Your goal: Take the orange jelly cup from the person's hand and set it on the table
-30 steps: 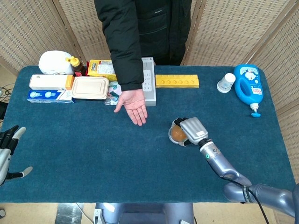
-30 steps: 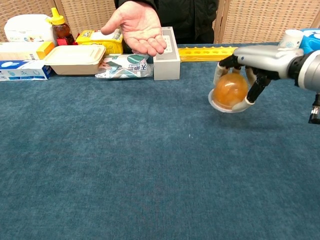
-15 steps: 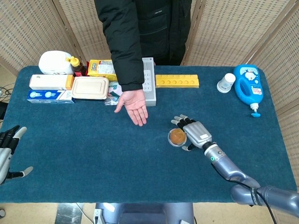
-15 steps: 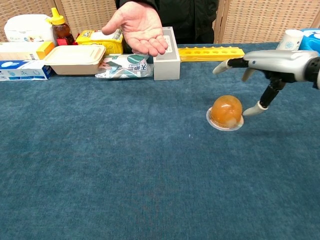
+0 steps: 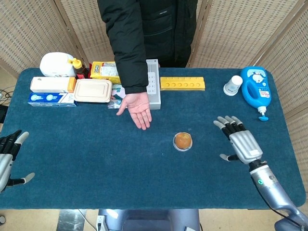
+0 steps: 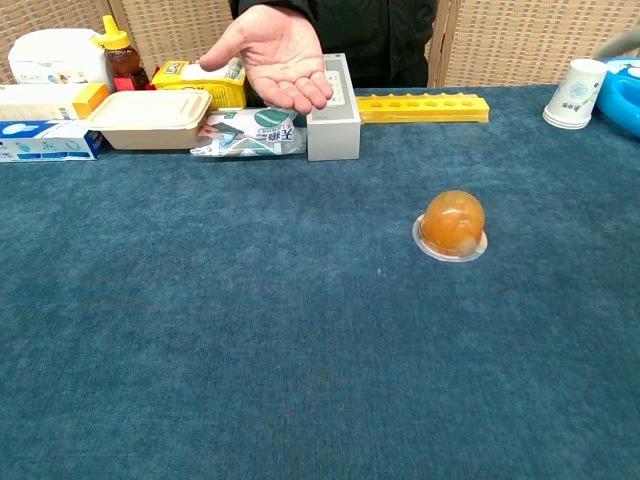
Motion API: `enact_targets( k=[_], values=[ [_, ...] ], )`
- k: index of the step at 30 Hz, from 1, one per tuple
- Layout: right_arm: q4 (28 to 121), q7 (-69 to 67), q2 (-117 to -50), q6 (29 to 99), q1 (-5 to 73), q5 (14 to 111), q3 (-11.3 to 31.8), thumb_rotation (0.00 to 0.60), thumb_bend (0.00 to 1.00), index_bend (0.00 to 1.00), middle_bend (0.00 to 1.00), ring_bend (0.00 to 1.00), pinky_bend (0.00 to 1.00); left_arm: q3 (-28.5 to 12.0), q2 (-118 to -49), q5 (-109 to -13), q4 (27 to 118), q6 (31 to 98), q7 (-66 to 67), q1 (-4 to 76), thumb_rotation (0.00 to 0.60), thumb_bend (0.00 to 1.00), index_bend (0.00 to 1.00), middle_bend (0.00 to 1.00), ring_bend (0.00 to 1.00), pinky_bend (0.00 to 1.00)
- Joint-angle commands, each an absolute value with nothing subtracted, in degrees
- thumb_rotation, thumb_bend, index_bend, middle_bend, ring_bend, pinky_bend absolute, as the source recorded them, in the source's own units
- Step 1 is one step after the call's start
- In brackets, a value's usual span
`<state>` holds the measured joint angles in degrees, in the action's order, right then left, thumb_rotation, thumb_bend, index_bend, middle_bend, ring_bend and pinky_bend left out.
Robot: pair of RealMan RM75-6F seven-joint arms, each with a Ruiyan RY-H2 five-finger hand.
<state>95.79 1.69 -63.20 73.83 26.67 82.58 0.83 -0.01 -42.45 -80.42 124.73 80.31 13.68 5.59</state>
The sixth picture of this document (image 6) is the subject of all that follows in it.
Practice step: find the person's bare hand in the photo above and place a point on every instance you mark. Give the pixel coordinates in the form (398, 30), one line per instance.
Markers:
(280, 60)

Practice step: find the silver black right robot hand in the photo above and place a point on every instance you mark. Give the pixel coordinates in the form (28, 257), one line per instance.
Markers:
(622, 42)

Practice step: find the orange jelly cup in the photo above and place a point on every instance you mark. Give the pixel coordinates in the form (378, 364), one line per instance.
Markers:
(452, 225)

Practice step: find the blue detergent pump bottle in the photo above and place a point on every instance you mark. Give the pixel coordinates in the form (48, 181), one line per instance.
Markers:
(622, 100)

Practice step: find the green white wipes packet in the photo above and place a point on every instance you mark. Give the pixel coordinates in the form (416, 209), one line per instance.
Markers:
(250, 132)

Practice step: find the yellow snack package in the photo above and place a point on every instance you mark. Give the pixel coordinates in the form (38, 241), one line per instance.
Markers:
(200, 80)

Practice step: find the grey power strip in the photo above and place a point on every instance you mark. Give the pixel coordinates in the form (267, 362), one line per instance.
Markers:
(334, 132)

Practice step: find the wicker folding screen panel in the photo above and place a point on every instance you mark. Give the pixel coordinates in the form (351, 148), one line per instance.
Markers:
(50, 15)
(525, 40)
(175, 30)

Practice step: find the person's black jacket torso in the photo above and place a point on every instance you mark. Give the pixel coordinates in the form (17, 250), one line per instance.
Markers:
(380, 40)

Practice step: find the beige lidded lunch box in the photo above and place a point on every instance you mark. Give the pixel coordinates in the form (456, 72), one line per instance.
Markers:
(150, 120)

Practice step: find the small red box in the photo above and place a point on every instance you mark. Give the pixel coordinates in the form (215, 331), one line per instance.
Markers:
(131, 83)

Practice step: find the yellow plastic hole tray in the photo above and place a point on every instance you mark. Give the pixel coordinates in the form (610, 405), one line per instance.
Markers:
(425, 109)

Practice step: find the honey bottle with yellow cap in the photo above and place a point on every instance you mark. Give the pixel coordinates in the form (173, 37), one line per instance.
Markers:
(122, 57)

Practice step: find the white wet wipes tub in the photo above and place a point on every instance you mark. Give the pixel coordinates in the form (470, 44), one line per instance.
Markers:
(55, 57)

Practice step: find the white and orange carton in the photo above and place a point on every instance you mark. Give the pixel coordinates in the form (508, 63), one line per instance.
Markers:
(45, 102)

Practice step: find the blue and white carton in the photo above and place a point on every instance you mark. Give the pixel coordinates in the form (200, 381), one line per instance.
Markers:
(45, 142)

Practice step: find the blue table cloth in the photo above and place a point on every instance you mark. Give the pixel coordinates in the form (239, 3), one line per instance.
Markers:
(250, 325)

